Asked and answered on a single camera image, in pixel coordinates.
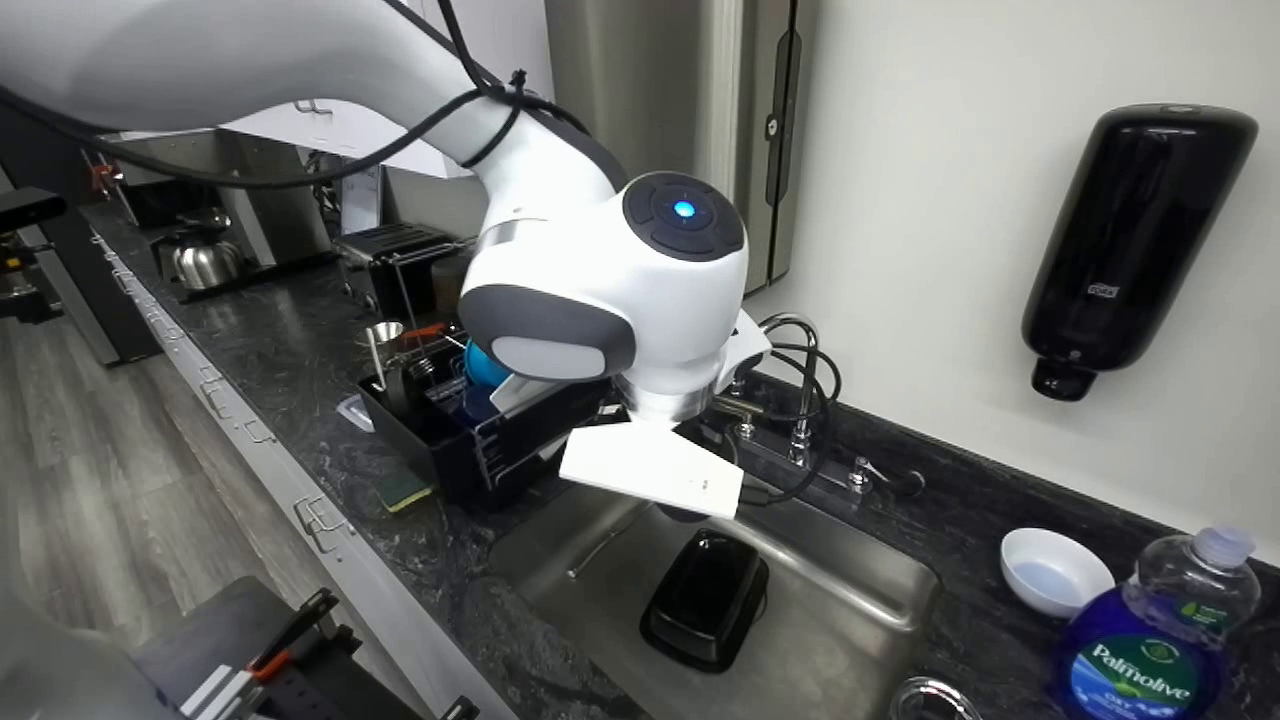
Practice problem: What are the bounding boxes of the steel coffee carafe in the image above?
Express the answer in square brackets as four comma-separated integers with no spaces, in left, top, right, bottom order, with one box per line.
[147,220,254,298]

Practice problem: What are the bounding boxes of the black plastic food container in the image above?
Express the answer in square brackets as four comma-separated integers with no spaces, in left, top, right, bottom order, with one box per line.
[635,530,771,677]

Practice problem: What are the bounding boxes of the dark robot base table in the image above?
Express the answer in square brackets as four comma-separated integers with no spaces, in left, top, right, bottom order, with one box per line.
[132,573,421,720]

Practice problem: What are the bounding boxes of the stainless steel sink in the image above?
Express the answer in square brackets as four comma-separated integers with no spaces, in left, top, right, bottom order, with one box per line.
[493,463,941,720]

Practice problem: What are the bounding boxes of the white lower cabinets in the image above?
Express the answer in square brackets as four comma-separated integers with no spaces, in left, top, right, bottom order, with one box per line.
[88,229,519,720]

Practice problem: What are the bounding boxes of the stainless paper towel dispenser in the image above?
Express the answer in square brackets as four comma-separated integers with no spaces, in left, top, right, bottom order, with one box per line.
[539,0,820,301]

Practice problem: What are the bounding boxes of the clear drinking glass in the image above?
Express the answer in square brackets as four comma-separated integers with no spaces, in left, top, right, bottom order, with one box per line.
[887,673,989,720]

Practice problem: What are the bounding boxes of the green and yellow sponge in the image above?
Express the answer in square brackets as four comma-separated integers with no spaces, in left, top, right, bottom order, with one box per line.
[356,446,440,522]

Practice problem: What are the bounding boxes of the small white bowl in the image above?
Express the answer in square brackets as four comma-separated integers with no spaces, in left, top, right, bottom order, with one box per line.
[996,524,1120,625]

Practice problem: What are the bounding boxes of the grey drip coffee maker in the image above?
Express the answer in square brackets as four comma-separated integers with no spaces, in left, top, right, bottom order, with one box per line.
[88,126,338,272]

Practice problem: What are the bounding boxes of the black wall soap dispenser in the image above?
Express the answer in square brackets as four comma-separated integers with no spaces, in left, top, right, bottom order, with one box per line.
[1020,104,1264,404]

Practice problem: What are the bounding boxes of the black dish rack with wire frame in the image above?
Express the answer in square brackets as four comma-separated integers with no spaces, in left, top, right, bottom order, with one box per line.
[356,316,632,509]

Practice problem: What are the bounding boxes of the blue dish soap bottle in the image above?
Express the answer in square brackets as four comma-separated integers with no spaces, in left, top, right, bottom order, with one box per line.
[1055,524,1264,720]

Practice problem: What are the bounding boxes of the chrome sink faucet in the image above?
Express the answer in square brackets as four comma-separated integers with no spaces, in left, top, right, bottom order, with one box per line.
[784,397,933,503]

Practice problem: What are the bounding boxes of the red handled hand tool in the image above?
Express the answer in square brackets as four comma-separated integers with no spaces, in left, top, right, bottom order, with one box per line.
[176,586,370,720]

